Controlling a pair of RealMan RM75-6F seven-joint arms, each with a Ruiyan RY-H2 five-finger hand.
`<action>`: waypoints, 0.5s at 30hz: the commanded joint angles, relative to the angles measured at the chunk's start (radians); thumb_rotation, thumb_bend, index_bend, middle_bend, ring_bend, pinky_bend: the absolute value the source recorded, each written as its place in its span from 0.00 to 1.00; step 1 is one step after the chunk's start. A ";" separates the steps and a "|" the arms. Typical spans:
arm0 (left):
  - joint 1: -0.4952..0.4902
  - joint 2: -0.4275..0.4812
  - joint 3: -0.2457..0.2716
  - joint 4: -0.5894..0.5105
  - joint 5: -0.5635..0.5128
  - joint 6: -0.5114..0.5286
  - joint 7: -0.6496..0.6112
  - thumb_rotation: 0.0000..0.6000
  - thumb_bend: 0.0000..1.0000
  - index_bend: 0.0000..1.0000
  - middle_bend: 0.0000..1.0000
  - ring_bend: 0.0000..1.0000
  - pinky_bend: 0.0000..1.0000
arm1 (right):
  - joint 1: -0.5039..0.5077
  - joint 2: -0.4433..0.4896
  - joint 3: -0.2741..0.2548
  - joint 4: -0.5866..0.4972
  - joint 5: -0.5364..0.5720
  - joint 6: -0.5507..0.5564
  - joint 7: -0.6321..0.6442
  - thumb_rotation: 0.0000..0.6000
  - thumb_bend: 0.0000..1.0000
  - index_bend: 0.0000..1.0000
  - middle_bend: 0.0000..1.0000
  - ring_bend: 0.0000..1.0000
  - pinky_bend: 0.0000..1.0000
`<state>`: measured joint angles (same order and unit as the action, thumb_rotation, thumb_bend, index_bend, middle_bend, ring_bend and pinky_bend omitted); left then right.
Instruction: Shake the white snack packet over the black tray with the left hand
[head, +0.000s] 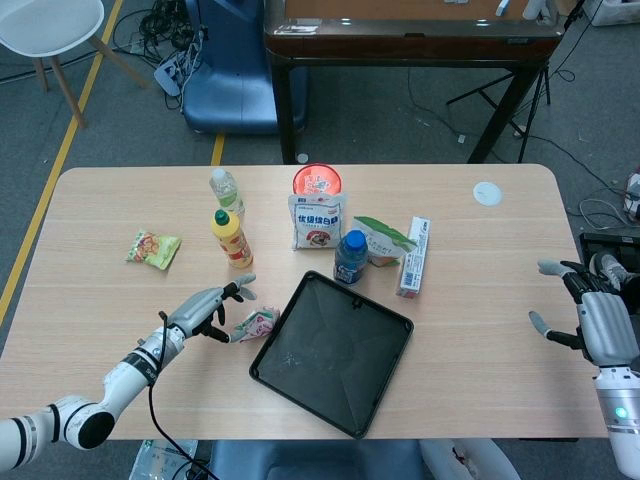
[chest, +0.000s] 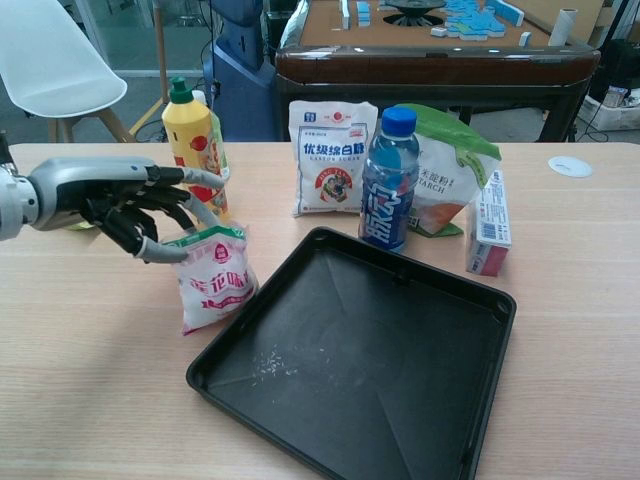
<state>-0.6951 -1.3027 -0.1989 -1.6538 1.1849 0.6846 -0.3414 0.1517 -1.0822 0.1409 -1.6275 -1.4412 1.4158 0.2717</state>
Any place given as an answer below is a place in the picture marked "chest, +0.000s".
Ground black mahjong table centre dial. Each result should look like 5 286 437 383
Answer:
382 0 444 26

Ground white storage box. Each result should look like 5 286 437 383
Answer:
582 87 640 131

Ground clear plastic water bottle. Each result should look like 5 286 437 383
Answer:
192 89 231 181

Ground yellow squeeze bottle green cap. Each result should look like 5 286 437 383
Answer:
161 76 234 226

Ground wooden pole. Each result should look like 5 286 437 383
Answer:
152 0 169 101

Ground pink white carton box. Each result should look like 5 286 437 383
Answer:
464 168 513 277

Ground blue machine base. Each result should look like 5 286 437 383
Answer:
202 0 276 141

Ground blue drink bottle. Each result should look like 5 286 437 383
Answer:
357 106 421 253

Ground white sugar bag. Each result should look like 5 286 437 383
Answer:
290 99 379 219

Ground white chair wooden legs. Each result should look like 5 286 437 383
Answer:
0 0 136 144

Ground brown mahjong table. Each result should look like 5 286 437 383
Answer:
274 0 601 144

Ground green white starch bag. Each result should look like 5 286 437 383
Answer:
399 103 503 237

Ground white paper roll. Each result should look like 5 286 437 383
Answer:
549 8 581 47

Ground black square tray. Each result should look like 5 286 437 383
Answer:
185 226 517 480

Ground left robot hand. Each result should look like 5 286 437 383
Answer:
27 157 226 264

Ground blue mahjong tile pile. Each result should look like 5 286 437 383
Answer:
444 0 524 41

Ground white round table grommet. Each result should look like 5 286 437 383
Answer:
547 155 593 178

